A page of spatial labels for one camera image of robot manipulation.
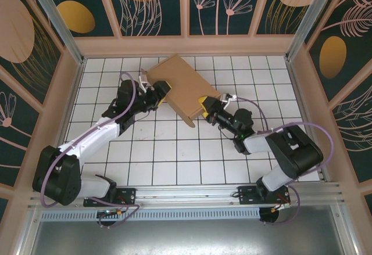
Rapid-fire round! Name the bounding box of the brown cardboard box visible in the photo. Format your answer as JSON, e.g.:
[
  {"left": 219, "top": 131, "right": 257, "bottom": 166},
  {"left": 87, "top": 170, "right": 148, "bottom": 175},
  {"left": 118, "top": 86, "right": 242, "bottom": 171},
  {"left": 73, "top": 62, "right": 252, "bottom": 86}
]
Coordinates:
[{"left": 140, "top": 53, "right": 221, "bottom": 128}]

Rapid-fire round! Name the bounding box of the grey metal sheet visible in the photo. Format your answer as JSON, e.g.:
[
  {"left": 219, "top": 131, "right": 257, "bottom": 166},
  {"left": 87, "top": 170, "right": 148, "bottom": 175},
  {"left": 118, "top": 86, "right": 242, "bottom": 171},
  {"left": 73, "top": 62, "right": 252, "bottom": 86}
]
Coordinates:
[{"left": 17, "top": 205, "right": 360, "bottom": 255}]

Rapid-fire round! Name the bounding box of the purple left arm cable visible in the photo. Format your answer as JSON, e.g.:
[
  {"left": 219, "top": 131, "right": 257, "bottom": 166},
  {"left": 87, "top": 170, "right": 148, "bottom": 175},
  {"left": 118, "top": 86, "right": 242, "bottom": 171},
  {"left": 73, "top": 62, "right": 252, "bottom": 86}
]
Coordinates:
[{"left": 40, "top": 72, "right": 141, "bottom": 229}]

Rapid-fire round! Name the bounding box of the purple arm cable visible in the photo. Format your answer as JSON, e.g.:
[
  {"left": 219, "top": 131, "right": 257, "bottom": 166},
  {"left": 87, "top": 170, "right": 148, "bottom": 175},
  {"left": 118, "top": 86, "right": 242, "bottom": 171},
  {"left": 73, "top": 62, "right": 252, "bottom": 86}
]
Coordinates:
[
  {"left": 40, "top": 72, "right": 141, "bottom": 229},
  {"left": 235, "top": 96, "right": 335, "bottom": 227}
]

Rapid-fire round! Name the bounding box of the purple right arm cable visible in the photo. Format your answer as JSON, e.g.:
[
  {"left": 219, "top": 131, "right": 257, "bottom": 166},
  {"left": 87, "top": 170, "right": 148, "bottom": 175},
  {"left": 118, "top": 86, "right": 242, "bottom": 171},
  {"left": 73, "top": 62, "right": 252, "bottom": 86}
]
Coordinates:
[{"left": 235, "top": 96, "right": 335, "bottom": 227}]

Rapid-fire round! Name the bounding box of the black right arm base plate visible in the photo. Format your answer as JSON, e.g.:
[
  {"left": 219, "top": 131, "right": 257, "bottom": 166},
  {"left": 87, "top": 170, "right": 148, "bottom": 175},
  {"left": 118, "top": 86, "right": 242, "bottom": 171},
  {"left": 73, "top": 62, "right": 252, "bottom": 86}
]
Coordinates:
[{"left": 237, "top": 185, "right": 291, "bottom": 207}]

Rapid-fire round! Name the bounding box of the aluminium mounting rail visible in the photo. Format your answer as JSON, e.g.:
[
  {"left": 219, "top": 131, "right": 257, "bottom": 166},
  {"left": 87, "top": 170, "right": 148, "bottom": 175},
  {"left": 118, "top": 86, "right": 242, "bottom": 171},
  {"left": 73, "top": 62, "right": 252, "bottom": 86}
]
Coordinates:
[{"left": 27, "top": 181, "right": 345, "bottom": 211}]

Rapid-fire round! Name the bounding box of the orange connector with wires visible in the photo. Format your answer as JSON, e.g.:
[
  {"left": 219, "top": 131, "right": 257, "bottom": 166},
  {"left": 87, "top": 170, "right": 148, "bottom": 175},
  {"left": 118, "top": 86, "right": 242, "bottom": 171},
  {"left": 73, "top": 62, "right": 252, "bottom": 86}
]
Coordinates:
[{"left": 271, "top": 201, "right": 292, "bottom": 213}]

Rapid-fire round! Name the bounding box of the aluminium frame post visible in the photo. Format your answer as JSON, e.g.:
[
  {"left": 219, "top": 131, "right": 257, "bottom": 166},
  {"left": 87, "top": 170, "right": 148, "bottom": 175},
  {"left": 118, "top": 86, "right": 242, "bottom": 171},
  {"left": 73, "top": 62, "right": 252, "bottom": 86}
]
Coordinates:
[
  {"left": 23, "top": 0, "right": 87, "bottom": 66},
  {"left": 284, "top": 0, "right": 339, "bottom": 64}
]

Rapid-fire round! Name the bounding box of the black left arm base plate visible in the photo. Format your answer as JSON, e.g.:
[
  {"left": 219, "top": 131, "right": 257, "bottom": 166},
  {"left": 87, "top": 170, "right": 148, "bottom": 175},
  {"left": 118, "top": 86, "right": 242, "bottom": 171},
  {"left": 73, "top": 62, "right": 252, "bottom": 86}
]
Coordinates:
[{"left": 83, "top": 187, "right": 137, "bottom": 208}]

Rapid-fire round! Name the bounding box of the slotted grey cable duct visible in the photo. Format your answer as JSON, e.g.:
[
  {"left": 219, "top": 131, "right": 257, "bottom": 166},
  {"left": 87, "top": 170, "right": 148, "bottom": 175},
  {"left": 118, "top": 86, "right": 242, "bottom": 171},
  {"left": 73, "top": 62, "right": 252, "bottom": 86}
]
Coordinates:
[{"left": 40, "top": 207, "right": 262, "bottom": 221}]

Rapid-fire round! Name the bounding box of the small circuit board with wires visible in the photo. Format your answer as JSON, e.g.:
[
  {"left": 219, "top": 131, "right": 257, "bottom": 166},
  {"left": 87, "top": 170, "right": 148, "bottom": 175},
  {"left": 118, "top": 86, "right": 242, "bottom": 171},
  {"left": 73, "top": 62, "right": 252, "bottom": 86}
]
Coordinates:
[{"left": 98, "top": 208, "right": 125, "bottom": 218}]

